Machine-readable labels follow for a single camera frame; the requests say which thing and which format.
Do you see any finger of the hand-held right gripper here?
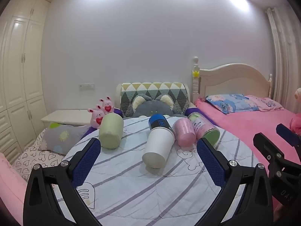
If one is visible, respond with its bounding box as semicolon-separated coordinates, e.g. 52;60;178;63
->
253;132;301;170
276;123;301;147

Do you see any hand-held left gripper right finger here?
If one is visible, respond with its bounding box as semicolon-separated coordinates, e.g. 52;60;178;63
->
197;138;274;226

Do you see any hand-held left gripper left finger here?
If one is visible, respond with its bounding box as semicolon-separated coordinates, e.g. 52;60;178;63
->
23;137;103;226

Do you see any white paper cup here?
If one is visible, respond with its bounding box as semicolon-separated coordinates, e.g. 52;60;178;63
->
142;126;176;169

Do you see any light green cup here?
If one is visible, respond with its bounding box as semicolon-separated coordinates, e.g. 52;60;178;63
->
98;113;124;150

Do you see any pink cup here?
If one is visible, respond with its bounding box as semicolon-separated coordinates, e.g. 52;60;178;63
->
173;118;197;147

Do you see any blue and black cup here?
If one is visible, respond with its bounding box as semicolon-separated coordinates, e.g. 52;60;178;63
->
148;114;173;131

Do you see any pink bed sheet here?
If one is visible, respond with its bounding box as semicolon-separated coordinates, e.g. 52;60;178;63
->
193;98;301;170

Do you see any grey flower print pillow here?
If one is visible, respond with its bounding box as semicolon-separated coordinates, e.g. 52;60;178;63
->
39;122;91;156

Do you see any pink cartoon print pillow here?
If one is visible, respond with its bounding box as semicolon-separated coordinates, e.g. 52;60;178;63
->
245;95;284;111

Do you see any pink bunny plush toy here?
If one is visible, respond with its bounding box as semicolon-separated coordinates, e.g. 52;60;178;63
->
99;96;115;114
88;104;106;129

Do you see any white nightstand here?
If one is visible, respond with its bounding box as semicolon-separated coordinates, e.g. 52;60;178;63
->
41;109;95;127

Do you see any heart print bed sheet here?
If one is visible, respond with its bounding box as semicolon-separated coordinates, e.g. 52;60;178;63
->
11;129;69;180

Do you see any blue cartoon print pillow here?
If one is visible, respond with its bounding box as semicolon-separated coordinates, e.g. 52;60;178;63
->
205;94;260;115

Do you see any cream wooden headboard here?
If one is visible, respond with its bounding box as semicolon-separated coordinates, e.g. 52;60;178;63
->
191;56;274;100

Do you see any cream curtain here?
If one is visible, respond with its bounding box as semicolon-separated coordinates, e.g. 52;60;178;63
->
265;3;301;115

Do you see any pink blanket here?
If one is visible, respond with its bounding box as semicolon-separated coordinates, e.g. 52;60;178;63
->
0;152;29;226

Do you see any grey cat plush cushion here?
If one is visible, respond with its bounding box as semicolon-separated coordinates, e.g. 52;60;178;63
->
123;94;187;118

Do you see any triangle patterned headboard cover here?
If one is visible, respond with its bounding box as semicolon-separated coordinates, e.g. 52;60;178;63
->
120;82;189;117

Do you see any cream wardrobe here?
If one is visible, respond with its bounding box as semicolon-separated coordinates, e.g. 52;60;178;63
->
0;0;51;164

